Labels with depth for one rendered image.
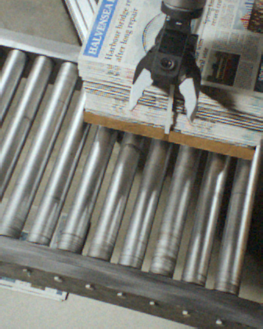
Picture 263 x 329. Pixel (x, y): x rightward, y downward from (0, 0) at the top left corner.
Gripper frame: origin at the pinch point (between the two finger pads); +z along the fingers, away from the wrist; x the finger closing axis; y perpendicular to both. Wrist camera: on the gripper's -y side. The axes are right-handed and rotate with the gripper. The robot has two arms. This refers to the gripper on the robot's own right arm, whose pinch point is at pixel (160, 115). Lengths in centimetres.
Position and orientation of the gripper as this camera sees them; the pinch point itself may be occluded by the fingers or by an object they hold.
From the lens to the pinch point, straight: 111.8
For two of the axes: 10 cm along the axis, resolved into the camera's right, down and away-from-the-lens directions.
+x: -9.7, -2.3, 1.3
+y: 2.2, -4.8, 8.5
